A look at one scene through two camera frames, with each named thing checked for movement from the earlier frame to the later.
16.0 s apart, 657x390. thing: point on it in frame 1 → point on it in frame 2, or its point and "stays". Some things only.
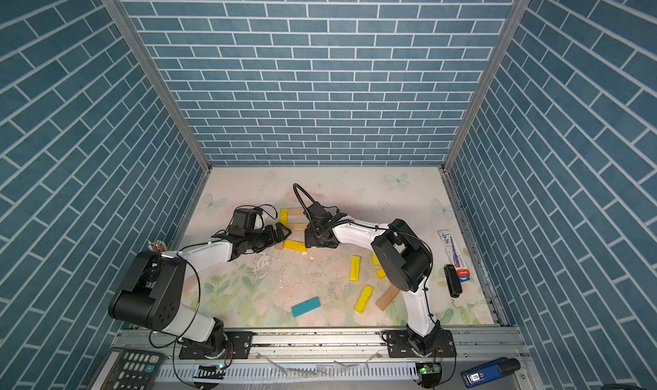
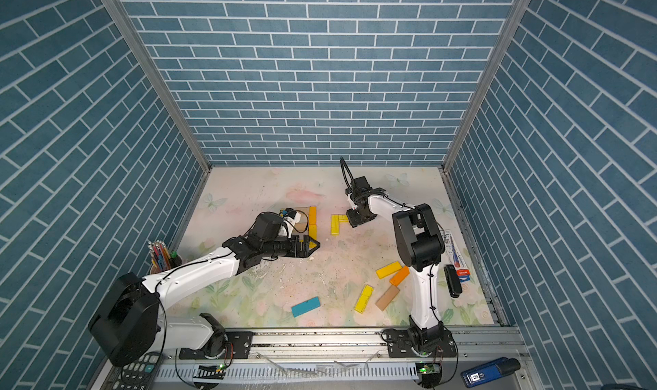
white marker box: x=455 y=258 stays
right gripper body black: x=314 y=238 → x=356 y=218
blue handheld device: x=489 y=370 stays
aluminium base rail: x=470 y=343 stays
